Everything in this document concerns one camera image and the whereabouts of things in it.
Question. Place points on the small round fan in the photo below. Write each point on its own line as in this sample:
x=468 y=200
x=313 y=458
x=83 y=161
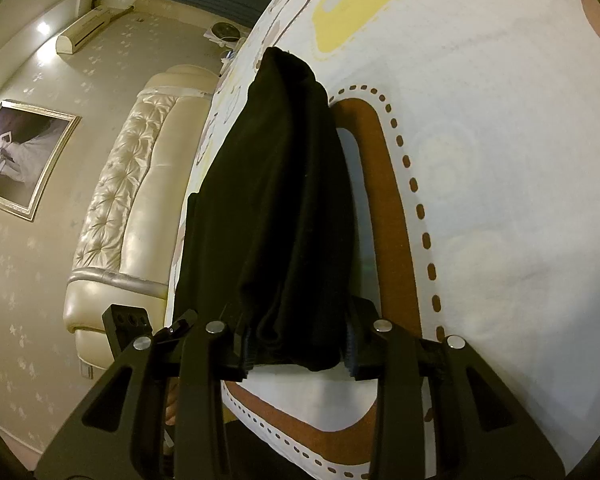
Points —
x=223 y=30

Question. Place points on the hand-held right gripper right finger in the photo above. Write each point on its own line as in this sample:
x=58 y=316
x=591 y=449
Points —
x=360 y=355

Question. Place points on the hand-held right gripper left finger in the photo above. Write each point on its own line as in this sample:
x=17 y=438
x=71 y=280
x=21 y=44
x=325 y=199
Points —
x=232 y=350

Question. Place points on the black pants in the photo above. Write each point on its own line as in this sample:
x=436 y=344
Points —
x=280 y=185

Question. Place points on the framed wall picture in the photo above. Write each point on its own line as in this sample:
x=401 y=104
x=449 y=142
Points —
x=20 y=155

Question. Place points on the person's foot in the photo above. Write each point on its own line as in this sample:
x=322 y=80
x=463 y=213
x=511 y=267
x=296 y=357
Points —
x=171 y=407

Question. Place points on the white printed bed sheet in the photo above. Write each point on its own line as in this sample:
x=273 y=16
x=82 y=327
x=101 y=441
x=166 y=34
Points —
x=505 y=135

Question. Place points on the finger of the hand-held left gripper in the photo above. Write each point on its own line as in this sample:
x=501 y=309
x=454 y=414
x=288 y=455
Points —
x=177 y=329

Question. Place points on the cream tufted headboard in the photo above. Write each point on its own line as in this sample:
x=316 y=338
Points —
x=130 y=185

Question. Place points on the white wall air conditioner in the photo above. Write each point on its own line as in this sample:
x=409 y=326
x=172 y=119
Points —
x=82 y=30

